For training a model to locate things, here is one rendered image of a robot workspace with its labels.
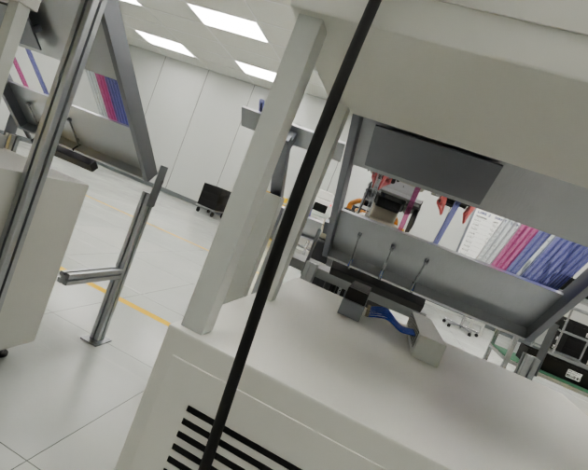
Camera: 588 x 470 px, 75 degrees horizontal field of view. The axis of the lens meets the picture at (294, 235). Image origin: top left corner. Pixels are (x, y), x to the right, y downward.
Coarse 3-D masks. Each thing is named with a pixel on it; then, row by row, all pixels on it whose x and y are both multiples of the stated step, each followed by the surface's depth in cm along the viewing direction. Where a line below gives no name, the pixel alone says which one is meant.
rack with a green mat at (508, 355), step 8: (584, 304) 291; (496, 328) 318; (496, 336) 316; (512, 344) 276; (488, 352) 318; (504, 352) 293; (512, 352) 310; (504, 360) 277; (512, 360) 276; (544, 376) 270; (552, 376) 274; (560, 384) 268; (568, 384) 267; (576, 392) 265; (584, 392) 264
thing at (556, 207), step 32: (384, 128) 91; (384, 160) 97; (416, 160) 93; (448, 160) 90; (480, 160) 86; (448, 192) 95; (480, 192) 91; (512, 192) 92; (544, 192) 89; (576, 192) 85; (544, 224) 94; (576, 224) 90
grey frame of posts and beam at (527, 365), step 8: (272, 240) 84; (264, 264) 85; (312, 264) 134; (304, 272) 133; (312, 272) 133; (256, 280) 85; (304, 280) 134; (312, 280) 135; (256, 288) 85; (520, 360) 119; (528, 360) 116; (536, 360) 116; (520, 368) 117; (528, 368) 117; (536, 368) 116; (528, 376) 116
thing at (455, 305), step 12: (336, 252) 134; (360, 264) 131; (384, 264) 132; (372, 276) 129; (384, 276) 128; (396, 276) 129; (408, 288) 126; (420, 288) 126; (432, 300) 124; (444, 300) 124; (456, 300) 124; (468, 312) 121; (480, 312) 122; (492, 324) 119; (504, 324) 120; (516, 324) 120; (516, 336) 118
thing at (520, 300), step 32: (352, 224) 123; (384, 224) 118; (384, 256) 126; (416, 256) 120; (448, 256) 114; (448, 288) 123; (480, 288) 117; (512, 288) 111; (544, 288) 106; (512, 320) 120
